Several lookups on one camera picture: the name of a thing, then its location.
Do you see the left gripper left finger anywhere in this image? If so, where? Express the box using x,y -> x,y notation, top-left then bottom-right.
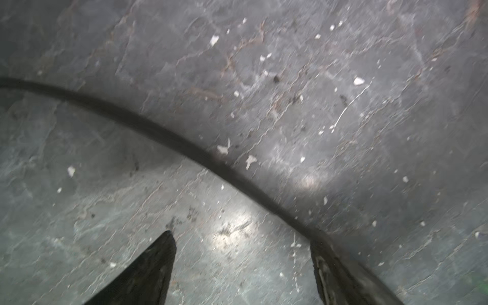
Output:
85,231 -> 177,305

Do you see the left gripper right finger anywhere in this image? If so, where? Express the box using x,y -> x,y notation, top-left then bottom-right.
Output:
310,234 -> 397,304

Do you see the curled black belt with buckle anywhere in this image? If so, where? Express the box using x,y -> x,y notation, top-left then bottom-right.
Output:
0,75 -> 405,305

